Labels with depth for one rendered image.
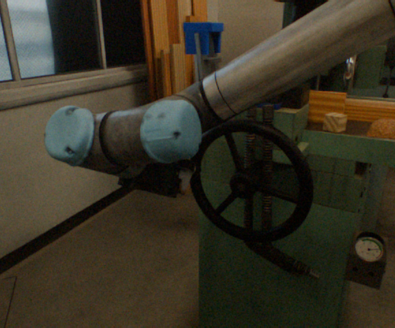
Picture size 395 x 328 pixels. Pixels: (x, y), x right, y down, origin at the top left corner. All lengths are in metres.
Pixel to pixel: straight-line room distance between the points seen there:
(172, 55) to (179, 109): 1.92
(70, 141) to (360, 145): 0.64
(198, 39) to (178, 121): 1.41
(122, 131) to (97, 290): 1.39
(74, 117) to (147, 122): 0.10
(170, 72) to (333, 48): 1.93
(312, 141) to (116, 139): 0.56
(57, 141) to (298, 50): 0.32
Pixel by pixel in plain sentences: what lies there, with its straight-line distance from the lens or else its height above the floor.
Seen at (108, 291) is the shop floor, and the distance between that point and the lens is 1.76.
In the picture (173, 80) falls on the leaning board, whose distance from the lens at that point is 2.34.
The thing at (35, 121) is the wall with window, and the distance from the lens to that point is 1.91.
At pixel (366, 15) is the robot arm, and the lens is 0.47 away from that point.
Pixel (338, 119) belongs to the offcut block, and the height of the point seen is 0.93.
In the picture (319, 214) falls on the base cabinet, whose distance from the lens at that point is 0.95.
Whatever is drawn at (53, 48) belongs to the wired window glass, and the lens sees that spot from 2.07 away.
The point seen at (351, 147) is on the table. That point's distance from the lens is 0.88.
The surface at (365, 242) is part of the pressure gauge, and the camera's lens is 0.90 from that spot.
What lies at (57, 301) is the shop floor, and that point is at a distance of 1.77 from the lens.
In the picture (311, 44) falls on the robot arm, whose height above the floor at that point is 1.11.
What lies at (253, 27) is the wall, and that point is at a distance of 3.54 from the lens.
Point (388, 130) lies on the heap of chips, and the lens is 0.89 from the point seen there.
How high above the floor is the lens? 1.13
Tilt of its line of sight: 21 degrees down
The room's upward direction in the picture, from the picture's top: straight up
